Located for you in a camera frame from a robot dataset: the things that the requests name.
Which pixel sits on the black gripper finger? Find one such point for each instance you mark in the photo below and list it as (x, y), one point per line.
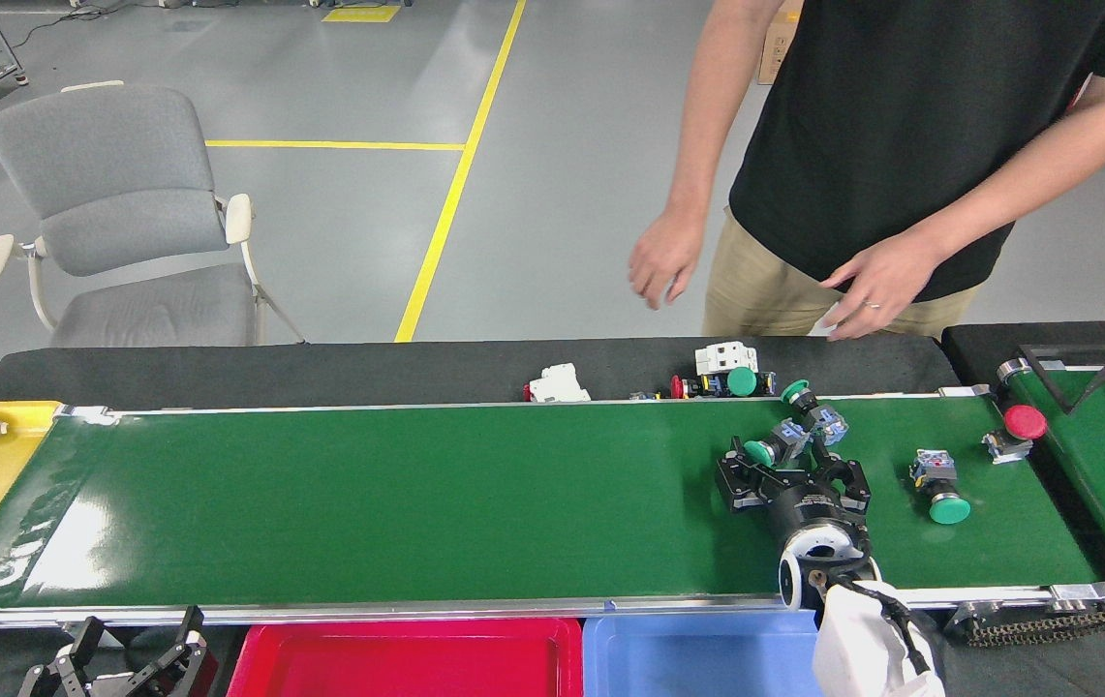
(63, 673)
(179, 668)

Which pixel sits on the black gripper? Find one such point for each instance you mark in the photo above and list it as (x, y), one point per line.
(813, 508)

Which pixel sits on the red mushroom push button switch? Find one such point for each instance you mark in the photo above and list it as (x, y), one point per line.
(1025, 421)
(678, 387)

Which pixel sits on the person's left forearm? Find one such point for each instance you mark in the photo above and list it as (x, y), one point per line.
(1027, 184)

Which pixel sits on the white circuit breaker red levers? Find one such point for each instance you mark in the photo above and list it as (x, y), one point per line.
(726, 358)
(560, 385)

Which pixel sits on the brown cardboard box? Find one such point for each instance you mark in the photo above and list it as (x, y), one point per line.
(780, 44)

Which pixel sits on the person's right hand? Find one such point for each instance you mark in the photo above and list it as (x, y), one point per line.
(666, 257)

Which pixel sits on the short green conveyor belt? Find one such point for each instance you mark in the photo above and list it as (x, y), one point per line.
(1104, 474)

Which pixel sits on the grey padded chair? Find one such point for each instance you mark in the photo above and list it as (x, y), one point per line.
(116, 174)

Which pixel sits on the red plastic bin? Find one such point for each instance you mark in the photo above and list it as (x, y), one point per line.
(407, 663)

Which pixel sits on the blue plastic bin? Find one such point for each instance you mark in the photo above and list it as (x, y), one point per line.
(697, 658)

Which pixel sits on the person's right forearm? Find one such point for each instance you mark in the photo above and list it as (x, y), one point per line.
(707, 126)

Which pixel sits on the long green conveyor belt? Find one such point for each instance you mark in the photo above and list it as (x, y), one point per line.
(416, 503)

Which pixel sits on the black guide frame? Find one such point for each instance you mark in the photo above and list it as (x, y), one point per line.
(1075, 349)

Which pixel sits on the person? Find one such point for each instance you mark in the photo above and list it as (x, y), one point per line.
(901, 126)

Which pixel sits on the person's left hand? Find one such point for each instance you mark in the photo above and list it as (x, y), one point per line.
(886, 281)

